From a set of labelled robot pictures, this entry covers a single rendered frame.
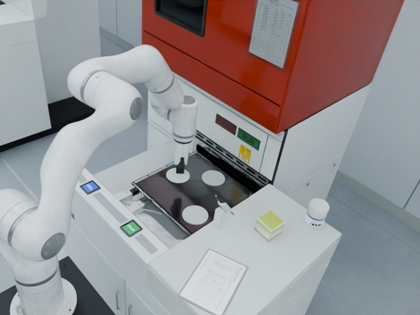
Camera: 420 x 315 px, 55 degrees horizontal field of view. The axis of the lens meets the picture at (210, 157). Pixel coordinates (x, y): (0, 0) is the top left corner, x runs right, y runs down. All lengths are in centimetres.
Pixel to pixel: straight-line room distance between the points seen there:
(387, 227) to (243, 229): 188
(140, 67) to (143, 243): 60
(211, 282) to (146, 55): 70
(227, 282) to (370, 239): 188
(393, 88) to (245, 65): 162
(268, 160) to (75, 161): 83
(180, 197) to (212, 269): 41
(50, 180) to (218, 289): 59
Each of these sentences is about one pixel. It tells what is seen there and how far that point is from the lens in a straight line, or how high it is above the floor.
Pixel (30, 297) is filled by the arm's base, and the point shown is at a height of 99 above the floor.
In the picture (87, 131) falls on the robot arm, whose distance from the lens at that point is 103.
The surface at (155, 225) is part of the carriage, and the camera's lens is 155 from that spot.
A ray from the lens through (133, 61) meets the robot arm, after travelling 111.
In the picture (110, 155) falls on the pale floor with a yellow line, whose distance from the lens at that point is 328.
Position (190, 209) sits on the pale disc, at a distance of 159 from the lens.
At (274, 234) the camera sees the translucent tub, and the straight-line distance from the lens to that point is 143.
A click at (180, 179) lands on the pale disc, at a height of 90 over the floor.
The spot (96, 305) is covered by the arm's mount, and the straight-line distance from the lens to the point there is 139.
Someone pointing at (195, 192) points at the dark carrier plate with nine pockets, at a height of 90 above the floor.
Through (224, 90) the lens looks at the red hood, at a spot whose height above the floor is 128.
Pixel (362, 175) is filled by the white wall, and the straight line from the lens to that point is 328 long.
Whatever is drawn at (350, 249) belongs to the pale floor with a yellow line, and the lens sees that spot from 292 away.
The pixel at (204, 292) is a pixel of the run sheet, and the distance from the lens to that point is 128.
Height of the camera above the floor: 203
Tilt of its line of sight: 38 degrees down
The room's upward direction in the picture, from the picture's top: 8 degrees clockwise
